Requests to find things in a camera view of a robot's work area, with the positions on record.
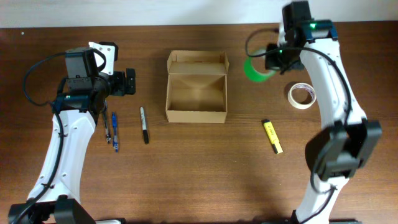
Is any green tape roll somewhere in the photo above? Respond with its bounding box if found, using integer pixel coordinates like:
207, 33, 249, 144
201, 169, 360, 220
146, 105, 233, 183
243, 56, 277, 83

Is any black permanent marker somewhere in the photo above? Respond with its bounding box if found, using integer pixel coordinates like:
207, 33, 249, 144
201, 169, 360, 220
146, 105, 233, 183
140, 106, 149, 144

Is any black ballpoint pen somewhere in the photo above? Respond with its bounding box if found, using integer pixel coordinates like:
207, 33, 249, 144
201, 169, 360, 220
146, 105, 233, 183
102, 108, 111, 144

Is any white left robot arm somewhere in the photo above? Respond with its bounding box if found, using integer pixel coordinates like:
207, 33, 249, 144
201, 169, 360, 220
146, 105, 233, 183
8, 42, 136, 223

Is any brown cardboard box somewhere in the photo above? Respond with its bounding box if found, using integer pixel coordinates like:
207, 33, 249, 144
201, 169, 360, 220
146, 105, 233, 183
165, 50, 229, 124

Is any blue ballpoint pen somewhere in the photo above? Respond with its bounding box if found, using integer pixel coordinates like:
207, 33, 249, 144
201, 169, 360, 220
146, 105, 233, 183
111, 112, 119, 152

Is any beige masking tape roll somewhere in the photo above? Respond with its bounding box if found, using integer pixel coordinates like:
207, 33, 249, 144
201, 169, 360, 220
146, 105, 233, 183
287, 83, 317, 110

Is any yellow highlighter marker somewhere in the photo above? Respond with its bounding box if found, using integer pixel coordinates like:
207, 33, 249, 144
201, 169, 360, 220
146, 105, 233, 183
262, 119, 283, 154

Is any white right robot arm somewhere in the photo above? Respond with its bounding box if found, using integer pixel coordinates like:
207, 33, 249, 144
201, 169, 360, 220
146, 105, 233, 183
265, 1, 382, 223

